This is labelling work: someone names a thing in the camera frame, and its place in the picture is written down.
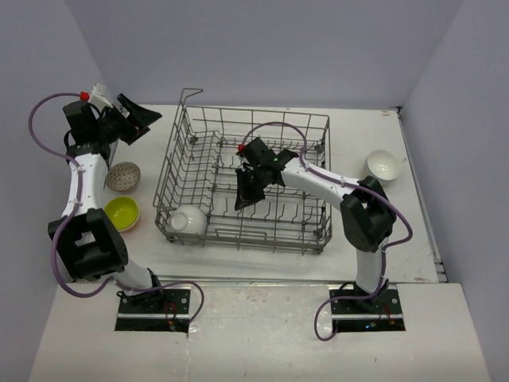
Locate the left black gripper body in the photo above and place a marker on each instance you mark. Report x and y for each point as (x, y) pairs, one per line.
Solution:
(114, 126)

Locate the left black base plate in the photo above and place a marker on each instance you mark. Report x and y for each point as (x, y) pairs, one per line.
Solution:
(163, 311)

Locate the white bowl front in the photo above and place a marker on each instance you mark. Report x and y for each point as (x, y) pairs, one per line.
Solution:
(188, 219)

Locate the brown patterned bowl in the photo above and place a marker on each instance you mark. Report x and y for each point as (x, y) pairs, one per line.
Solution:
(123, 177)

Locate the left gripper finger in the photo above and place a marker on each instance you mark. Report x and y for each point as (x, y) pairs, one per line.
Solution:
(139, 116)
(132, 134)

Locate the yellow-green bowl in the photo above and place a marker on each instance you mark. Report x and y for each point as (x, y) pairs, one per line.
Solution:
(123, 212)

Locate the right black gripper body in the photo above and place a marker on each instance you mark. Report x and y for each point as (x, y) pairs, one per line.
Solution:
(259, 178)

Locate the white bowl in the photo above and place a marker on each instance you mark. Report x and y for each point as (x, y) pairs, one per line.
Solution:
(188, 219)
(383, 166)

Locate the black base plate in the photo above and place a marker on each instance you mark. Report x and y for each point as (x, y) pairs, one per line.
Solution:
(384, 314)
(163, 311)

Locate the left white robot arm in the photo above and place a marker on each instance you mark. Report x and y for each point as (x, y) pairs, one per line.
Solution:
(84, 239)

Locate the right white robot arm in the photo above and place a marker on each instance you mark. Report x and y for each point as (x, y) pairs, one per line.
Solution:
(366, 216)

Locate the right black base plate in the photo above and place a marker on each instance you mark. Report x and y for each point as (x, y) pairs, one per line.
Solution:
(384, 314)

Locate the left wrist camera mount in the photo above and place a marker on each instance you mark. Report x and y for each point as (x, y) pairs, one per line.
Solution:
(99, 96)

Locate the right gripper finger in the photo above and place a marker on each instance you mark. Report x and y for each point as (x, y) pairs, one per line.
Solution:
(248, 196)
(243, 178)

